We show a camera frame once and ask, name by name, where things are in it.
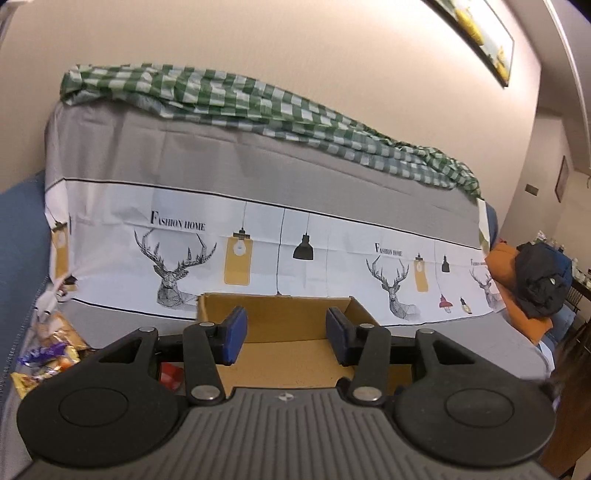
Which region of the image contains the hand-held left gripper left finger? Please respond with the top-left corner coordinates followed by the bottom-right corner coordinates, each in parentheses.
top-left (95, 305), bottom-right (249, 407)

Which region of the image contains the grey printed sofa cover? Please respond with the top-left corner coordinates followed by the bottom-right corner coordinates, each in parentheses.
top-left (44, 99), bottom-right (555, 384)

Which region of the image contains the small dark wall frame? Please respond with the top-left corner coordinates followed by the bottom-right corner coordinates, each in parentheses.
top-left (554, 155), bottom-right (570, 204)

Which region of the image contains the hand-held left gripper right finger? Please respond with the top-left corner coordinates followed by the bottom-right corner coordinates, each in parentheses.
top-left (325, 307), bottom-right (481, 407)

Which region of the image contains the green checked cloth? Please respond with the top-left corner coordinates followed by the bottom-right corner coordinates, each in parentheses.
top-left (60, 64), bottom-right (483, 201)

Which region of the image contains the blue sofa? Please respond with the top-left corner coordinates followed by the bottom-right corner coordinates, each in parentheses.
top-left (0, 168), bottom-right (52, 384)

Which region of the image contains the red snack packet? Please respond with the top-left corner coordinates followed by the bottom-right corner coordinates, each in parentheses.
top-left (160, 363), bottom-right (184, 393)

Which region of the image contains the framed wall picture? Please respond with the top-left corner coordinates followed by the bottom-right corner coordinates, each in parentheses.
top-left (425, 0), bottom-right (515, 88)

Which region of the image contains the orange cushion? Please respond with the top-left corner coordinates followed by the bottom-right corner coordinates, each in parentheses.
top-left (485, 242), bottom-right (555, 344)

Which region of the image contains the pile of mixed snack packets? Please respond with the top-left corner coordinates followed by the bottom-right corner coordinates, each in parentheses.
top-left (11, 311), bottom-right (95, 400)

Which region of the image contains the brown cardboard box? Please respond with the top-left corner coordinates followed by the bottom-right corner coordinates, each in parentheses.
top-left (196, 292), bottom-right (414, 393)

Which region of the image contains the blue denim cloth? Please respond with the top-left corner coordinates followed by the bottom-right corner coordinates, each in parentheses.
top-left (540, 308), bottom-right (578, 352)

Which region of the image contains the black bag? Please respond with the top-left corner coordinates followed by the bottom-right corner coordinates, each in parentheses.
top-left (515, 242), bottom-right (573, 319)

